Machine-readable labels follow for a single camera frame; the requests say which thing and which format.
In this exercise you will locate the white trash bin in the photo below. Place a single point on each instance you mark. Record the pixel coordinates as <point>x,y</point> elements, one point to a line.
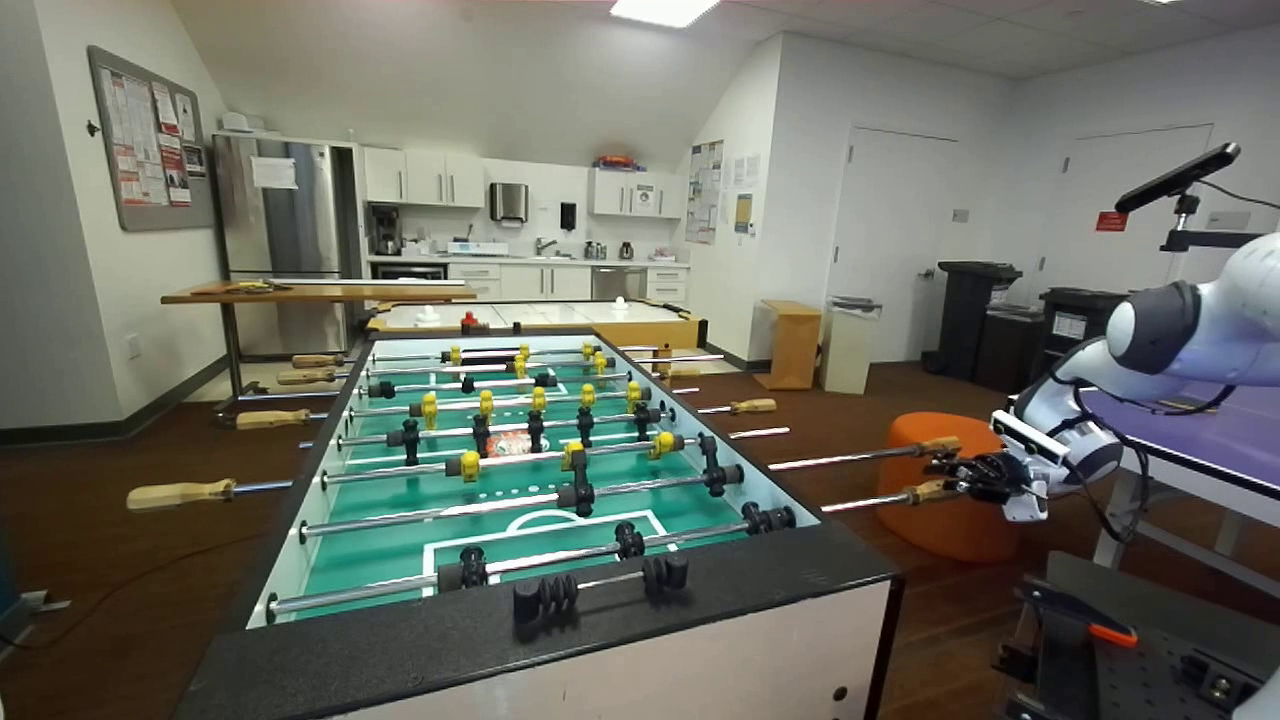
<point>849,346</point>

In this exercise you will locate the steel rod five black players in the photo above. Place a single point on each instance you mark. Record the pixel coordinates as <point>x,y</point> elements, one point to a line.
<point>755,404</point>

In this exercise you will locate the black office printer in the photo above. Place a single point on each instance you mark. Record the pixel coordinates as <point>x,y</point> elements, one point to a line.
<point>1083,320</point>

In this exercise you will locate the paper towel dispenser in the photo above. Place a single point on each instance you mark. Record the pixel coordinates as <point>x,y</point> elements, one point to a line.
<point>508,202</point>

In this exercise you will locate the tall black bin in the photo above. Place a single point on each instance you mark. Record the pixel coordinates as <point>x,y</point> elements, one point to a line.
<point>967,320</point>

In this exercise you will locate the black score counter beads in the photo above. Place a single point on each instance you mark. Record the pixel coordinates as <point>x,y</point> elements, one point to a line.
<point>545,603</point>

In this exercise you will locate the orange round ottoman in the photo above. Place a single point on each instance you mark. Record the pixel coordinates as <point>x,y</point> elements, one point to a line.
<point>932,524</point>

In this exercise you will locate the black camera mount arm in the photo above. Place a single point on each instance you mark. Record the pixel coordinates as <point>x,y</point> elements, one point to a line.
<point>1204,241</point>

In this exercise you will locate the black soap dispenser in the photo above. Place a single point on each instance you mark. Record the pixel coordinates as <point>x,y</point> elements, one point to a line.
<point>570,215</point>

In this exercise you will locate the steel rod three black players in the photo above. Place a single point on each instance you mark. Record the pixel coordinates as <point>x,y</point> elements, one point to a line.
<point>929,489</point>
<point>381,388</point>

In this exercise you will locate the low black bin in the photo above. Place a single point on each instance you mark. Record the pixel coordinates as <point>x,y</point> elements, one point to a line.
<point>1009,351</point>

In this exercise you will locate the white wall cabinets small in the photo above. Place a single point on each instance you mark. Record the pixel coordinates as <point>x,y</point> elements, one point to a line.
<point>637,192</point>

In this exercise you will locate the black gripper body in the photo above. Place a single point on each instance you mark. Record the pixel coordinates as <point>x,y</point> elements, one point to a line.
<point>1009,481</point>

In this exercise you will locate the small wall poster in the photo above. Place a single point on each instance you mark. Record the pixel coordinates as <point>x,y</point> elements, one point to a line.
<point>746,202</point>

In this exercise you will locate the wooden foosball table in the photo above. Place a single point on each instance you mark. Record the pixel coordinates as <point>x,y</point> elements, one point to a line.
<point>746,665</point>

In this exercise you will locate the grey bulletin board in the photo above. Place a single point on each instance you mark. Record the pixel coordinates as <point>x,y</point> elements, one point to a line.
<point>150,141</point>

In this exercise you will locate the white door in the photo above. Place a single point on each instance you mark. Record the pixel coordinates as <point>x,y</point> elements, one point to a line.
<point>893,241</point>

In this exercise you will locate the white top game table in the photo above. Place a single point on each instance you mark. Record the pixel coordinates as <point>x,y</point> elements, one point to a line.
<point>562,319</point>

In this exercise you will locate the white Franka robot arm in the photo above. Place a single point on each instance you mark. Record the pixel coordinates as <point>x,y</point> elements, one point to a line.
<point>1226,335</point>

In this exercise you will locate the ceiling light panel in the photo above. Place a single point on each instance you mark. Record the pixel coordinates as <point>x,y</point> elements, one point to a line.
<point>666,9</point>

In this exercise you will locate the wooden high table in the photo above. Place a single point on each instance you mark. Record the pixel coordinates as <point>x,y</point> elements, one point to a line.
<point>322,294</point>

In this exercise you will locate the small red object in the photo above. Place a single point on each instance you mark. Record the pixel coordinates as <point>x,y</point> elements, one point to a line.
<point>468,320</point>

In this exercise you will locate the steel rod five yellow players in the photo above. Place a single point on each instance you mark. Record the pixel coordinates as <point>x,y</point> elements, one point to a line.
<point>273,416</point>

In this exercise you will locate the black bar camera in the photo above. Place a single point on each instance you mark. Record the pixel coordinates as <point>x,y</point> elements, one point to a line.
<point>1174,182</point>

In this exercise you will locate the steel rod two black players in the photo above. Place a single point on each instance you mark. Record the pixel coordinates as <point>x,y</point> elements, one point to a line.
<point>852,458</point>

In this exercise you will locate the purple lit table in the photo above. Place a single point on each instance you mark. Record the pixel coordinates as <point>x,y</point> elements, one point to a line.
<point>1226,447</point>

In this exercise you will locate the white kitchen counter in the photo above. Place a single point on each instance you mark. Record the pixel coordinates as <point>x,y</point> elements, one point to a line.
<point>533,283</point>

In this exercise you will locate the black coffee machine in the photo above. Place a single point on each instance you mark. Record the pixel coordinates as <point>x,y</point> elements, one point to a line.
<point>381,231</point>

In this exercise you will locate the large wall poster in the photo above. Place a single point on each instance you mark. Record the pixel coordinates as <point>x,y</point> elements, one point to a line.
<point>704,192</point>

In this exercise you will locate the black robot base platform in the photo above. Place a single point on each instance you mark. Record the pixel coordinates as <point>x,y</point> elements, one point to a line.
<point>1174,652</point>

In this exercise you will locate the white wall cabinets wide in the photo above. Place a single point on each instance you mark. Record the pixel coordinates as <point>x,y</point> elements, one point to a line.
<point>426,176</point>

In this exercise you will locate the cardboard box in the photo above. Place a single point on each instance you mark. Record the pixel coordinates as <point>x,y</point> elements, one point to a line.
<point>794,346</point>

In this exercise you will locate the stainless steel refrigerator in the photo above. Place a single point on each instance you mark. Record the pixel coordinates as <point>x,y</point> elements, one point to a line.
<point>273,241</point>

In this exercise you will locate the steel rod two yellow players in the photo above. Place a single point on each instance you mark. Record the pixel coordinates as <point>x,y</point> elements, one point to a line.
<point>304,376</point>

